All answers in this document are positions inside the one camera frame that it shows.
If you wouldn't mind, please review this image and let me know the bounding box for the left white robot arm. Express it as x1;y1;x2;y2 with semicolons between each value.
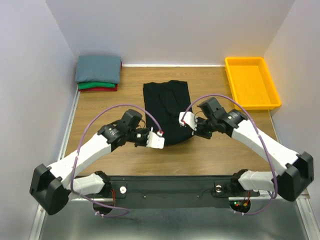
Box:
29;109;158;216

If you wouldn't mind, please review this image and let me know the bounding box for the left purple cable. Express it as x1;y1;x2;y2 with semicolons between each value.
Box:
70;104;165;218

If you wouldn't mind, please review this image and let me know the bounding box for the purple cable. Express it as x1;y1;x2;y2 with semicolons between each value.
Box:
70;104;165;218
181;93;279;217

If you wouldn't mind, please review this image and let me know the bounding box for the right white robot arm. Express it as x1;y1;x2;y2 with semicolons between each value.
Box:
179;94;314;202

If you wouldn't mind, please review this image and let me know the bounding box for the aluminium mounting rail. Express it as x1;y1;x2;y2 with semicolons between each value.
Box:
39;177;311;201

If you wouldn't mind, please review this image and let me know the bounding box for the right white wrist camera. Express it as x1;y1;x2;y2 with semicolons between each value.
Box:
178;111;198;131

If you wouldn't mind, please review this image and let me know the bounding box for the yellow plastic tray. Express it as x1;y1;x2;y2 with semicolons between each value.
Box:
224;57;282;111

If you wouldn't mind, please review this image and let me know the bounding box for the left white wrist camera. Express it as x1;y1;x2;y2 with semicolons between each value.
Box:
146;127;165;149

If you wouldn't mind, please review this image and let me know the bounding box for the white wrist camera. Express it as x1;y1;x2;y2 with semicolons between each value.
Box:
146;127;165;149
178;111;198;131

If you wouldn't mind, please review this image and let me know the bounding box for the folded grey-blue t-shirt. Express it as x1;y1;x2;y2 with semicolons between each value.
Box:
75;55;122;84

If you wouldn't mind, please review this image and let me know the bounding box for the folded green t-shirt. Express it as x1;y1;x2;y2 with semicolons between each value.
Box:
78;81;117;90

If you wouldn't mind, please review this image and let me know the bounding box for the black t-shirt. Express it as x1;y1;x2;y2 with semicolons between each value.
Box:
143;80;193;146

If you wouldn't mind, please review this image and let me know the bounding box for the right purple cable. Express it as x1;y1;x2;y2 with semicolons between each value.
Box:
181;93;279;217

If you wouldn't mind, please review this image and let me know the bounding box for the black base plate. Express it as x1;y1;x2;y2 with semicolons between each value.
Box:
90;175;259;209

